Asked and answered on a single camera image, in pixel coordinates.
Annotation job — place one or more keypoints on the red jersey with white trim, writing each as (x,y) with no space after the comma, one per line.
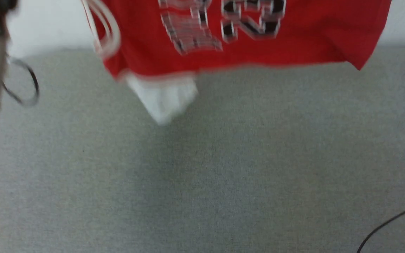
(294,35)

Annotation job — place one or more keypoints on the grey fabric sofa cushion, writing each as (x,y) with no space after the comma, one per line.
(223,168)

